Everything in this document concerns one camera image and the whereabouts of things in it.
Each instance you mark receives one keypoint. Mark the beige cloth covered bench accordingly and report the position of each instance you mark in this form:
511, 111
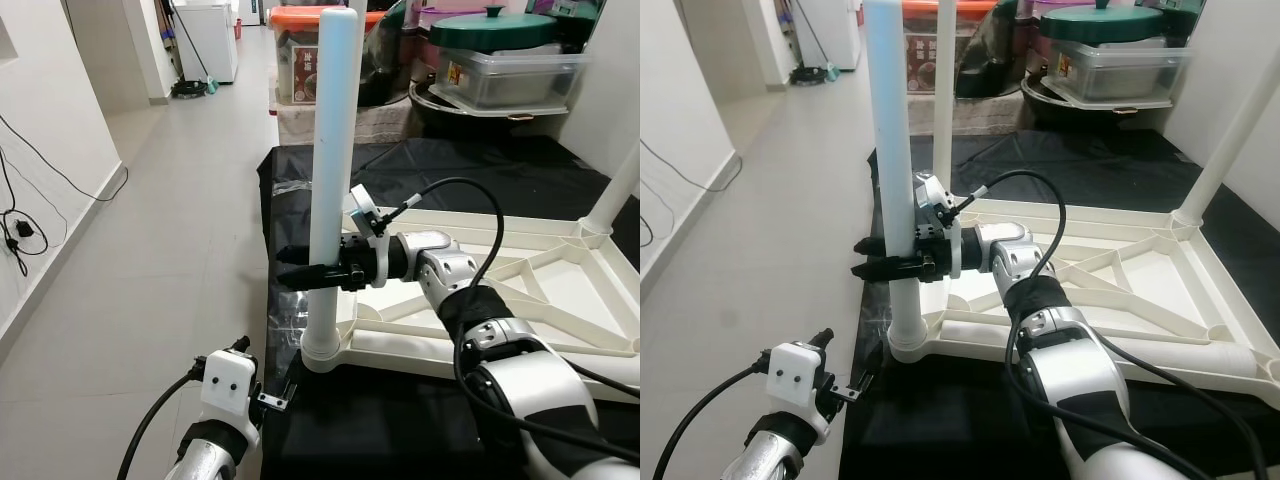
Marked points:
980, 115
390, 125

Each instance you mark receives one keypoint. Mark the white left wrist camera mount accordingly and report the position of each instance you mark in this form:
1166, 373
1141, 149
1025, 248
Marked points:
228, 385
795, 378

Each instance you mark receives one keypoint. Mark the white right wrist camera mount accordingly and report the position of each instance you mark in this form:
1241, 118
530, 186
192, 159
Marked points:
932, 195
362, 205

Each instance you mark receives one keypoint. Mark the black table cloth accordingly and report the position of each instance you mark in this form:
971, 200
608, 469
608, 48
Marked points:
380, 430
950, 430

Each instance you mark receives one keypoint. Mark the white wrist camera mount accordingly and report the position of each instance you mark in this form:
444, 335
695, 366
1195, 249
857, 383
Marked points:
362, 205
228, 385
932, 195
795, 378

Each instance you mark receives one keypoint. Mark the clear tape cross patch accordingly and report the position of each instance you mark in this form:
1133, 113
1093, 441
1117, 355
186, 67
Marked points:
290, 325
878, 320

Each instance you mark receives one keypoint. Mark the clear plastic storage container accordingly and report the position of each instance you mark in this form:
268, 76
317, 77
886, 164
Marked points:
515, 80
1120, 75

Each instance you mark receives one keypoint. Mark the clear tape strip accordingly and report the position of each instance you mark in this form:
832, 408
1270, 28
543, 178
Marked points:
290, 190

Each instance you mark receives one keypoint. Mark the black round wok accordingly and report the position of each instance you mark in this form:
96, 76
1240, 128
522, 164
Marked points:
480, 122
1090, 115

